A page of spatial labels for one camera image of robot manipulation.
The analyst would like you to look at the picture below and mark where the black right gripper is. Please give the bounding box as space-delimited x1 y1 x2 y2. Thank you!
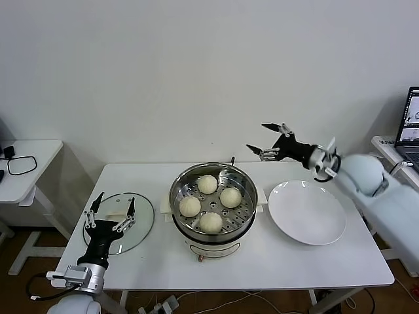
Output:
246 122 318 169

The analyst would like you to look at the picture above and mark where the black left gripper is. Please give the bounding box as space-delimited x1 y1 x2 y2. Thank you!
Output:
77 192 137 266

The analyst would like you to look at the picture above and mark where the round glass pot lid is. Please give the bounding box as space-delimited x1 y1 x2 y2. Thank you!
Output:
82 192 155 256

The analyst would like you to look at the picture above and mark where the white steamed baozi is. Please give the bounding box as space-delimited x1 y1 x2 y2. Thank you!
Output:
219 188 243 209
199 212 224 235
197 175 218 194
179 196 202 218

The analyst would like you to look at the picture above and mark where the white electric cooker base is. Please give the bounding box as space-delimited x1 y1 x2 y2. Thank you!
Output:
159 188 268 262

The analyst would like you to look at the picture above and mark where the round white plate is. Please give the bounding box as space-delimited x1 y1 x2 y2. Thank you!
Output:
268 180 347 246

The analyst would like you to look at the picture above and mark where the white side table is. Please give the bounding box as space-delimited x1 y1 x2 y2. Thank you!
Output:
0 139 77 276

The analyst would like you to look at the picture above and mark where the white power strip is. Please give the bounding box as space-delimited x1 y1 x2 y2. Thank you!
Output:
137 293 180 314

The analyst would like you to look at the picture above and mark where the white desk with label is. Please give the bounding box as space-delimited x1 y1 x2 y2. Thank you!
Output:
371 135 419 279

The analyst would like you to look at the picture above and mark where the open laptop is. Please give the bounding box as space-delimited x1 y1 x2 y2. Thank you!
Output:
394 86 419 173

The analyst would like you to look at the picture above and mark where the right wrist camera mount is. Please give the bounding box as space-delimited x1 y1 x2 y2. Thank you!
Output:
319 136 343 179

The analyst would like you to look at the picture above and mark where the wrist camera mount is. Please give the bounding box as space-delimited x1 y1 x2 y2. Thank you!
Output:
319 136 343 179
45 264 92 290

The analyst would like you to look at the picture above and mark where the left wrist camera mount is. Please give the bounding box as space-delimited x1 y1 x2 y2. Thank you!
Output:
45 264 92 290

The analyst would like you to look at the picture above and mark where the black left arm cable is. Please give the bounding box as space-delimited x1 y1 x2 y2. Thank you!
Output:
26 273 68 304

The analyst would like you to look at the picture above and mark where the black looped cable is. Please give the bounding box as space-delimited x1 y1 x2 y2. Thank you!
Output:
7 156 38 176

